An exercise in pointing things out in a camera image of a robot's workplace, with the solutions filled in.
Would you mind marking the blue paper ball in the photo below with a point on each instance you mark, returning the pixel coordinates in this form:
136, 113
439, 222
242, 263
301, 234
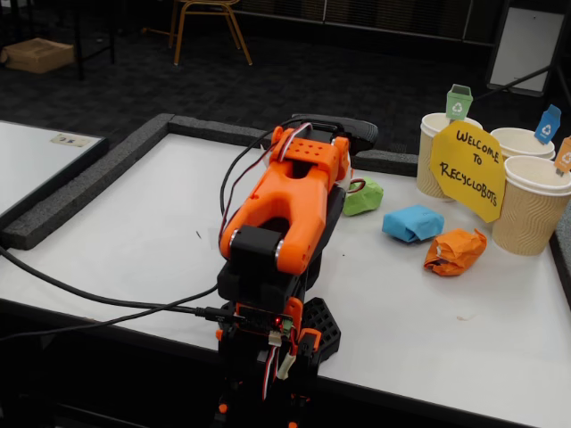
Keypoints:
410, 223

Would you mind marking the orange paper ball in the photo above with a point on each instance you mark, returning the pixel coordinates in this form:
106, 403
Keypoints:
455, 254

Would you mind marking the small paper sticker label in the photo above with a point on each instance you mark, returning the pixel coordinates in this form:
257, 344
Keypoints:
69, 140

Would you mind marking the ribbed beige paper cup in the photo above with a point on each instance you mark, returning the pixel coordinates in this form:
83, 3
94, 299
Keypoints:
428, 165
517, 142
526, 214

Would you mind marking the controller circuit board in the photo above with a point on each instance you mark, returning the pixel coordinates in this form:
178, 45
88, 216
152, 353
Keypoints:
263, 322

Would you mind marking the dark grey foam strip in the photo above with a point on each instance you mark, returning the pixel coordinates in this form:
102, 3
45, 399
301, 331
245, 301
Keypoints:
89, 183
563, 254
214, 128

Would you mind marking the blue recycling bin tag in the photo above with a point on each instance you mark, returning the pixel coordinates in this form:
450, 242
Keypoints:
548, 125

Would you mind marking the white tape wrap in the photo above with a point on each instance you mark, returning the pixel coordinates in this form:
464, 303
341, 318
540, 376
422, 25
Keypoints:
347, 178

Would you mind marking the white panel black frame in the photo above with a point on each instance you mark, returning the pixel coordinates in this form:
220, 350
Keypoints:
526, 49

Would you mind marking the orange recycling bin tag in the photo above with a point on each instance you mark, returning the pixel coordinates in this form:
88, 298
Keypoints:
565, 156

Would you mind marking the brown cardboard box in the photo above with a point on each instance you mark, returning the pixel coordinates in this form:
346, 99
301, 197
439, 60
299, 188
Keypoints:
40, 55

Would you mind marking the black diagonal rod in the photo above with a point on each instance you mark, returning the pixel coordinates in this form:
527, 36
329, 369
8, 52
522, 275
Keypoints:
517, 81

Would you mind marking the yellow handwritten welcome sign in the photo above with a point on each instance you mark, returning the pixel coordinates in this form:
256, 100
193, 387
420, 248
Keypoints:
468, 178

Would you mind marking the green recycling bin tag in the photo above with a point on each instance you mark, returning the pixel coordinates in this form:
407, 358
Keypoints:
458, 104

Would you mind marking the green crumpled paper ball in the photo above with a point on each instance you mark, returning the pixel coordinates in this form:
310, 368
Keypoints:
368, 198

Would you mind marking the orange and black robot arm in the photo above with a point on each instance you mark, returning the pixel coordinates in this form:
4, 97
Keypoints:
276, 191

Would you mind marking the white board black frame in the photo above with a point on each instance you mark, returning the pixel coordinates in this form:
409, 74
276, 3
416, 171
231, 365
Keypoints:
35, 165

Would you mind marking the black metal table frame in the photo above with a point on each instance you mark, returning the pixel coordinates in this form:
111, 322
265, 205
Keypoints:
79, 53

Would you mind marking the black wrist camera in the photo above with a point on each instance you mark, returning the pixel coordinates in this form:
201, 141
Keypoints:
357, 131

